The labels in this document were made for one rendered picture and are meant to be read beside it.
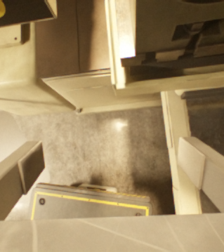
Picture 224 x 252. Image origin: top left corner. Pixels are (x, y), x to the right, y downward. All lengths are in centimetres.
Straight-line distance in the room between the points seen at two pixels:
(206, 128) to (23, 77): 81
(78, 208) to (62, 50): 83
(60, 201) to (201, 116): 86
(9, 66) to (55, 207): 78
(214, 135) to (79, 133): 100
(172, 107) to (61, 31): 62
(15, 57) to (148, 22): 80
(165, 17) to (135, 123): 109
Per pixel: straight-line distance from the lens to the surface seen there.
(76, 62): 87
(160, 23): 34
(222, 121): 69
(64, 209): 115
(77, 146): 142
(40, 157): 16
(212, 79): 52
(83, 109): 139
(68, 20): 100
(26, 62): 99
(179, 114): 68
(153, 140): 136
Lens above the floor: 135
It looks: 79 degrees down
